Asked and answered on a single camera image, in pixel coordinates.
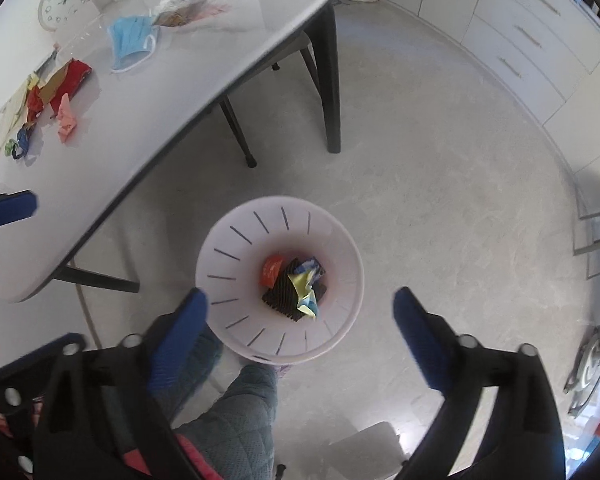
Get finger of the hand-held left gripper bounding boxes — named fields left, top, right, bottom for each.
left=0, top=190, right=38, bottom=233
left=0, top=332, right=87, bottom=480

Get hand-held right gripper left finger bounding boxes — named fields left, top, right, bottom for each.
left=32, top=287, right=210, bottom=480

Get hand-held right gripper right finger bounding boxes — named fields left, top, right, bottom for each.
left=392, top=287, right=567, bottom=480

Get white slotted plastic waste bin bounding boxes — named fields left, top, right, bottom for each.
left=195, top=195, right=365, bottom=365

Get blue and green wrapper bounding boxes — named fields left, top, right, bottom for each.
left=4, top=122, right=34, bottom=160

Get person's leg in grey pants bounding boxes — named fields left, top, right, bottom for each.
left=172, top=324, right=281, bottom=480

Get black table foot bar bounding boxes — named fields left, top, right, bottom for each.
left=54, top=265, right=141, bottom=294

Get pink folded paper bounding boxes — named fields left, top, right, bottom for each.
left=55, top=92, right=80, bottom=144

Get crumpled wrappers in basket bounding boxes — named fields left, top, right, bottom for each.
left=261, top=257, right=327, bottom=324

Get orange red wrapper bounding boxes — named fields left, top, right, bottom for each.
left=260, top=255, right=284, bottom=289

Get red cloth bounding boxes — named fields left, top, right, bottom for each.
left=122, top=434, right=223, bottom=480

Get yellow and blue crumpled wrapper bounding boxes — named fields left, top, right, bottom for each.
left=287, top=257, right=326, bottom=319

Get red and gold wrapper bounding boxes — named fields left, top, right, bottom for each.
left=26, top=58, right=94, bottom=117

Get silver metal ornament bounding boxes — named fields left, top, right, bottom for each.
left=562, top=325, right=600, bottom=417

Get blue face mask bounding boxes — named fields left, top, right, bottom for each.
left=108, top=15, right=160, bottom=74

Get black table leg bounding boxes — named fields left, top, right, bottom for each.
left=318, top=5, right=342, bottom=154

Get white drawer cabinet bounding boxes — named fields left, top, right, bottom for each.
left=380, top=0, right=600, bottom=171

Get grey metal frame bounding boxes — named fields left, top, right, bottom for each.
left=572, top=207, right=600, bottom=281

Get round white wall clock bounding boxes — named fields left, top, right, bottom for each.
left=37, top=0, right=95, bottom=31

